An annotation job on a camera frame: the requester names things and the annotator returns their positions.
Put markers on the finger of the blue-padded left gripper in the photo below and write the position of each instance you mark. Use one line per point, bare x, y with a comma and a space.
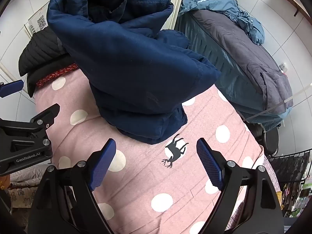
7, 89

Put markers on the red patterned garment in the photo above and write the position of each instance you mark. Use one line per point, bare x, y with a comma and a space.
56, 74

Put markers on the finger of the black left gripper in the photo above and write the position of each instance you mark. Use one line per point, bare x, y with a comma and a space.
46, 117

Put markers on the pink polka dot bedsheet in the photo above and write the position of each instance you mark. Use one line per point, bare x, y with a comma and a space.
160, 188

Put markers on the black wire rack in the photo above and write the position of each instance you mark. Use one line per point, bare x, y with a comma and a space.
293, 172

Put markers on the black quilted jacket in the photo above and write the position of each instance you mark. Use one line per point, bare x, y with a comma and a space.
43, 55

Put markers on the wooden wall shelf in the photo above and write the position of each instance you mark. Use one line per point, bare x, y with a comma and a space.
300, 9

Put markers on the navy blue padded jacket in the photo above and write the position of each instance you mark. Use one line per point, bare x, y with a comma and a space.
139, 73

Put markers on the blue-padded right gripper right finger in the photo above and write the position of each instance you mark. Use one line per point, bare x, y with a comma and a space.
261, 211

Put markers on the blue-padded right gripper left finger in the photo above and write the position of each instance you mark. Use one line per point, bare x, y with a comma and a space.
64, 201

